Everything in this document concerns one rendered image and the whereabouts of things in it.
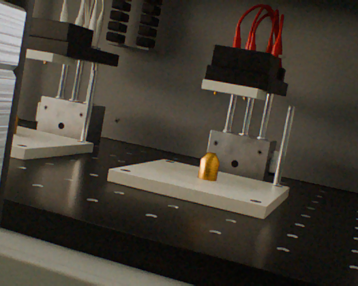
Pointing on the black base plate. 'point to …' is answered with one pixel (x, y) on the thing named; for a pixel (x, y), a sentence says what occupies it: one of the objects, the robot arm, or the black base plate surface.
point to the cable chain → (138, 26)
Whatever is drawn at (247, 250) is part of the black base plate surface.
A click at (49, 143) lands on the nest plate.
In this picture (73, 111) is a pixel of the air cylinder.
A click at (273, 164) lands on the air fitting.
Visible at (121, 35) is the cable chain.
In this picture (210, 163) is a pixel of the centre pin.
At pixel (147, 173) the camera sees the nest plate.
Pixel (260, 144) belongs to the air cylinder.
